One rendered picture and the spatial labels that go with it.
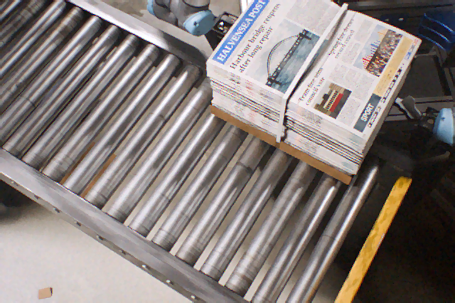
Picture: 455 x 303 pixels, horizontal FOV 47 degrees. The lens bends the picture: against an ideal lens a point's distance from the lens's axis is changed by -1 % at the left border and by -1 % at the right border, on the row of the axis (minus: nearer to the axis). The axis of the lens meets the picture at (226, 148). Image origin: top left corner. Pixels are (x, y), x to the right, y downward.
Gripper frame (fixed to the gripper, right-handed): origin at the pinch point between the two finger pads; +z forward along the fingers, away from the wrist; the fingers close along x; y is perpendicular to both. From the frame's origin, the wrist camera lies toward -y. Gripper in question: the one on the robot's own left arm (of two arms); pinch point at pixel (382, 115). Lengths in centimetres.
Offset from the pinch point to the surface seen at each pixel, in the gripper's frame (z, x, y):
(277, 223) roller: 8.6, 38.9, 1.5
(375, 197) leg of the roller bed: -8.4, 12.0, -18.9
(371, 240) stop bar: -11.0, 32.5, 3.7
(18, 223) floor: 102, 65, -78
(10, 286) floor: 89, 85, -78
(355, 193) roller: -3.3, 23.2, 1.7
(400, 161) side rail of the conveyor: -9.0, 10.5, 1.7
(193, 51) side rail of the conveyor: 51, 9, 2
